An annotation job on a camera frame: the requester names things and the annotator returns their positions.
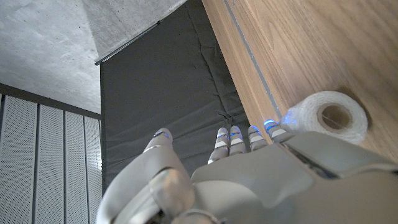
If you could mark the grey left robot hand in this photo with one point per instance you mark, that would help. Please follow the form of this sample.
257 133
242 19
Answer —
248 193

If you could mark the white thread spool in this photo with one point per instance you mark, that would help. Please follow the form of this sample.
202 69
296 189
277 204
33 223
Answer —
311 109

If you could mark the black fabric backdrop curtain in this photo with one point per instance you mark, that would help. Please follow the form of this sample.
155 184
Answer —
161 93

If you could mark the grey tape outline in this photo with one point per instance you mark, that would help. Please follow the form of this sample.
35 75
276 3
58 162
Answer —
248 46

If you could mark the black curtain rail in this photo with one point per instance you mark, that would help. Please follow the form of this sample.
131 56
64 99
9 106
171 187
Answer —
124 45

